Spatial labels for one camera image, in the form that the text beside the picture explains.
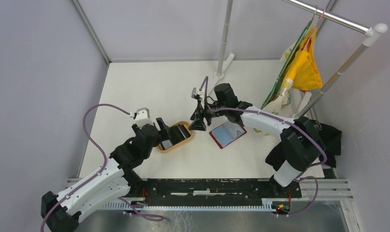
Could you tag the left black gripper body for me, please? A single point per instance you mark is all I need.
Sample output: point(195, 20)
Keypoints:
point(163, 135)

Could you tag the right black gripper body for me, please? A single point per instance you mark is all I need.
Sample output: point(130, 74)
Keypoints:
point(202, 111)

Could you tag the red card holder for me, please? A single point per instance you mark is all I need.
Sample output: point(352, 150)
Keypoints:
point(227, 133)

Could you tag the wooden tray with cards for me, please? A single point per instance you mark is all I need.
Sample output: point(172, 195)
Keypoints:
point(179, 135)

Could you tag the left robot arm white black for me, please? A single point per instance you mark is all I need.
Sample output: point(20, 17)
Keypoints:
point(63, 211)

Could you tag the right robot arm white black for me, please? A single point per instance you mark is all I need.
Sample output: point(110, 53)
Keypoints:
point(276, 126)

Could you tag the green patterned hanging garment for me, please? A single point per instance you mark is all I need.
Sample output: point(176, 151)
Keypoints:
point(278, 97)

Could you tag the yellow hanging garment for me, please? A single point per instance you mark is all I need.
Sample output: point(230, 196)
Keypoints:
point(304, 68)

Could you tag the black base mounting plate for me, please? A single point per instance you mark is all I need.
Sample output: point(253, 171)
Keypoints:
point(212, 192)

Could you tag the black cloth pile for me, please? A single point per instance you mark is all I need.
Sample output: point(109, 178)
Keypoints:
point(326, 144)

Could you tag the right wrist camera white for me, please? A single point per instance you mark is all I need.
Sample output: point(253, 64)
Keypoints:
point(198, 94)

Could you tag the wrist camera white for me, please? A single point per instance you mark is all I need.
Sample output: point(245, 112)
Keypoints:
point(142, 117)
point(198, 94)

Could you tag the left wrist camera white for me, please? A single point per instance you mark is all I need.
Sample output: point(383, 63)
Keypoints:
point(142, 117)

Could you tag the white cable duct strip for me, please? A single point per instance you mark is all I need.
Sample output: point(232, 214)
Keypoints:
point(120, 205)

